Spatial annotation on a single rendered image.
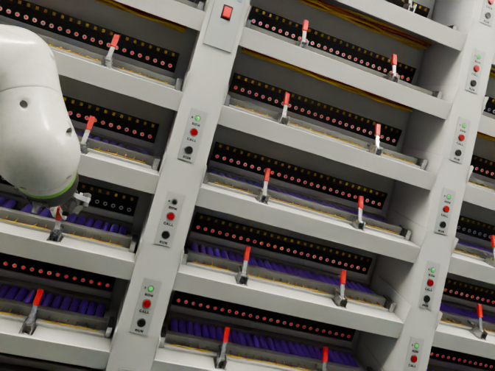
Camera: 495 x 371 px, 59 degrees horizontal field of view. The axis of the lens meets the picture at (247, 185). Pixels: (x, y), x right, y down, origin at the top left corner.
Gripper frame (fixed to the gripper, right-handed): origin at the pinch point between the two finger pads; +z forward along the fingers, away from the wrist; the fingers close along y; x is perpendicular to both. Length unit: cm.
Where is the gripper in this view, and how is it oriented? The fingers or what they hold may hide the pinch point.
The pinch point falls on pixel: (60, 208)
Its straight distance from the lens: 99.6
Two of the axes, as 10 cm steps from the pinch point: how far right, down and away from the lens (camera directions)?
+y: 9.4, 2.6, 2.3
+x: 1.8, -9.3, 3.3
